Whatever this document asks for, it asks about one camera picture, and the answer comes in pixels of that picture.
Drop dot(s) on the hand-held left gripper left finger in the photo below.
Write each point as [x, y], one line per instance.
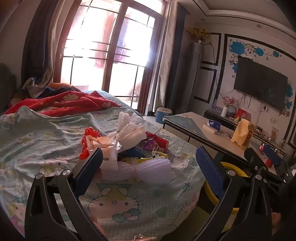
[90, 167]

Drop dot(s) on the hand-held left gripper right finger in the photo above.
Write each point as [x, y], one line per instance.
[209, 169]

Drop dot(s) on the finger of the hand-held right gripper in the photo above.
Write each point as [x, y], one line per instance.
[253, 158]
[271, 154]

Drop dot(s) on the white plastic packet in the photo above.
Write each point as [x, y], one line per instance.
[109, 157]

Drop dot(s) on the yellow rimmed bin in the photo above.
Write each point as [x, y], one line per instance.
[209, 192]

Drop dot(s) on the beige orange packet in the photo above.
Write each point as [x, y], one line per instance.
[101, 141]

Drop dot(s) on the crinkled red wrapper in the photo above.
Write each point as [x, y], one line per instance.
[91, 132]

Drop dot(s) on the blue wrapper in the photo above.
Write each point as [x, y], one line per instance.
[131, 153]

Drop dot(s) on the yellow snack packet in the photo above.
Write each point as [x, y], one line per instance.
[159, 154]

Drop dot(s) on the white paper wrapper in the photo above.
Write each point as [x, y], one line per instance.
[133, 135]

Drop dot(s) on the red snack tube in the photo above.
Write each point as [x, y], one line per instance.
[161, 143]

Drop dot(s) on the purple snack wrapper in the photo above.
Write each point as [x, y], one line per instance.
[149, 145]

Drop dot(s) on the person's left hand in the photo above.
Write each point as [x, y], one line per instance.
[150, 239]

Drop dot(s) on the red can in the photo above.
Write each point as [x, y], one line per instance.
[262, 148]

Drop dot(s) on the yellow paper bag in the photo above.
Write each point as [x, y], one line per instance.
[242, 133]

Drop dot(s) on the glass top coffee table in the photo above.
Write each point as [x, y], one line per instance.
[201, 136]

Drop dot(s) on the long white box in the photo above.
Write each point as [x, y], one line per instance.
[210, 129]

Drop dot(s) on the blue tissue pack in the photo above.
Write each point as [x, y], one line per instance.
[214, 124]

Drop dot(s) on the red card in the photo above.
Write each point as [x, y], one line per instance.
[242, 114]

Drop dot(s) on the cat printed light blue bedsheet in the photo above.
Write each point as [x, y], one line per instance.
[46, 143]

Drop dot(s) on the round desk ornament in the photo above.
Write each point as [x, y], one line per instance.
[232, 112]

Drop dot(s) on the white vase with pink flowers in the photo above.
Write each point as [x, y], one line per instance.
[224, 111]

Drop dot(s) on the purple box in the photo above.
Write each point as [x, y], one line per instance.
[217, 107]

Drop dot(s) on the red printed blanket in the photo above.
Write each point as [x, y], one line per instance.
[69, 102]

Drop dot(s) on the blue and white bucket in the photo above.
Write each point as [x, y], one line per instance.
[163, 115]

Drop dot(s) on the blue quilted cover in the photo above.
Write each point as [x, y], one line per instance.
[123, 103]

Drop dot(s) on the orange pillow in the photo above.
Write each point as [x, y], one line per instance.
[61, 85]

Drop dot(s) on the grey standing air conditioner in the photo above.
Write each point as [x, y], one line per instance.
[193, 76]

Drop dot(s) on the grey cloth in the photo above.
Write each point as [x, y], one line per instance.
[34, 87]

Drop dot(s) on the beige curtain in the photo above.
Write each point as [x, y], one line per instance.
[54, 46]
[165, 64]

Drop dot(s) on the dark grey headboard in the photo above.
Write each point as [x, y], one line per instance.
[7, 88]

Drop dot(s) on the dark blue curtain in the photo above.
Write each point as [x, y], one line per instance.
[177, 58]
[34, 41]

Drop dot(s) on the yellow artificial flowers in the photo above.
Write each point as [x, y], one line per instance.
[197, 33]

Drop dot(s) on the brown framed glass door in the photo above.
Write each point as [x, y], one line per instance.
[127, 34]

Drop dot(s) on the black wall television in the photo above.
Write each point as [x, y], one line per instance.
[261, 81]

